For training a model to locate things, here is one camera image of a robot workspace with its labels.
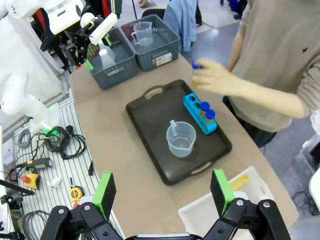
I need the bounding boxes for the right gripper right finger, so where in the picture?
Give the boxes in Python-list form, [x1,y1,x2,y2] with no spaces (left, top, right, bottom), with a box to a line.
[203,169,292,240]

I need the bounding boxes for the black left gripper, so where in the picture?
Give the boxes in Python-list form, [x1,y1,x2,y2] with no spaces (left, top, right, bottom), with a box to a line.
[63,31,112,72]

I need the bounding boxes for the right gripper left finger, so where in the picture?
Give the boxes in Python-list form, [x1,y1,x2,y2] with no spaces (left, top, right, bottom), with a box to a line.
[39,172,126,240]

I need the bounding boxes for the blue test tube rack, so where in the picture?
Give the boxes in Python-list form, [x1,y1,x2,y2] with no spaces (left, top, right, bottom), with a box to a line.
[182,92,218,136]

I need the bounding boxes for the clear plastic measuring cup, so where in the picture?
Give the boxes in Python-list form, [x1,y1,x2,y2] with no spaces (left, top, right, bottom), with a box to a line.
[166,119,197,159]
[130,21,155,47]

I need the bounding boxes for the blue-capped yellow sample tube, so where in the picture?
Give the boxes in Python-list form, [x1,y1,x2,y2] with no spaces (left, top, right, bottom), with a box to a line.
[191,59,205,88]
[199,101,210,123]
[204,109,216,126]

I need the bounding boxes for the person's right forearm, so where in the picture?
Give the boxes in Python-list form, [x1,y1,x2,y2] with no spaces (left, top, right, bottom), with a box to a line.
[226,32,246,75]

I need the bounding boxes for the person's left forearm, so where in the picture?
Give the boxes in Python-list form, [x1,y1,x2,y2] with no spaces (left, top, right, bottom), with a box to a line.
[234,73,310,120]

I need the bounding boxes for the person's left hand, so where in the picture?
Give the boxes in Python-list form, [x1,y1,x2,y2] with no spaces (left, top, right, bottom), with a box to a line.
[191,58,241,97]

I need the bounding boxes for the dark tube rack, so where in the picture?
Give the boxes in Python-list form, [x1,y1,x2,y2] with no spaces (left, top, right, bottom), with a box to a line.
[87,42,101,57]

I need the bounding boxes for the white conical plastic flask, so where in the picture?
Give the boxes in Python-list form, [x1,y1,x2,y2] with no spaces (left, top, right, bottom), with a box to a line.
[98,48,117,70]

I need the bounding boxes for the white plastic bin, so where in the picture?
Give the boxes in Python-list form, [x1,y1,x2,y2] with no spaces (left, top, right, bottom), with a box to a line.
[177,165,275,236]

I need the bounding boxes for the yellow tape measure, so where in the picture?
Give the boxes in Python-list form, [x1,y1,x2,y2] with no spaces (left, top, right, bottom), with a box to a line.
[69,186,86,202]

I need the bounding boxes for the grey lattice basket with label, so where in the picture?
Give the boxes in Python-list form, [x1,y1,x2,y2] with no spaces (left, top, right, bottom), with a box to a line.
[120,14,181,73]

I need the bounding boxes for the small white plastic part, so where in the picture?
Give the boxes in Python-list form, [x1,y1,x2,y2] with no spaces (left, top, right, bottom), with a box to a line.
[46,176,63,188]

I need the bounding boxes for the black chair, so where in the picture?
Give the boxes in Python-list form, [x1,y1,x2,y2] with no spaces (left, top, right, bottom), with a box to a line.
[141,8,167,20]

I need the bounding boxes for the grey handheld enabling device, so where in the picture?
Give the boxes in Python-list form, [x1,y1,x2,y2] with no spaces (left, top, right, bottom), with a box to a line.
[14,157,53,171]

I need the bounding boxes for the yellow emergency stop box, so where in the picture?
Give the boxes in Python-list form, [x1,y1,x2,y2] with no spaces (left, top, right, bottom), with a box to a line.
[21,172,41,190]

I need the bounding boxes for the dark plastic serving tray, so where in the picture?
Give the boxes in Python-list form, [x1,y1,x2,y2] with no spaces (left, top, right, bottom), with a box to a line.
[125,79,233,187]

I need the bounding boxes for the blue jacket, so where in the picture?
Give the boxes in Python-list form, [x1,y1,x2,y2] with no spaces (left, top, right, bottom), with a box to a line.
[162,0,198,53]

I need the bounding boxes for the white furniture edge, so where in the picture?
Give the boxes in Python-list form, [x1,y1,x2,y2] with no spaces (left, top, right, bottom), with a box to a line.
[308,172,320,213]

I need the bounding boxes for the clear plastic storage crate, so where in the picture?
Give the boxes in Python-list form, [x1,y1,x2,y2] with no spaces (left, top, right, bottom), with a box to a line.
[293,134,320,173]

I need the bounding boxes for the person in beige sweater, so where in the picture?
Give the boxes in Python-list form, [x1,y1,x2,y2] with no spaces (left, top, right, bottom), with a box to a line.
[222,0,320,148]

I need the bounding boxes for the black cable bundle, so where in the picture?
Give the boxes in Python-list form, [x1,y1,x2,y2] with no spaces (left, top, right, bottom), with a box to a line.
[31,124,87,161]

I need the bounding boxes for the grey cable coil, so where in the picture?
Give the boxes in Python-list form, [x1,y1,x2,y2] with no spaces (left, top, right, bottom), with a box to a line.
[21,209,51,240]
[16,128,33,150]

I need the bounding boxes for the black floor cables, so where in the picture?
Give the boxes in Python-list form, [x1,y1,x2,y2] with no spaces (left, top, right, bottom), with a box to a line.
[292,187,313,216]

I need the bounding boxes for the black metal bracket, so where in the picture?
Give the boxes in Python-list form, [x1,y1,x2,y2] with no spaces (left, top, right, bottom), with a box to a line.
[0,178,36,208]

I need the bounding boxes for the red cable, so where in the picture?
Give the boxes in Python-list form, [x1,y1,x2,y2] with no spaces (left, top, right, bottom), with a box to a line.
[6,168,17,182]

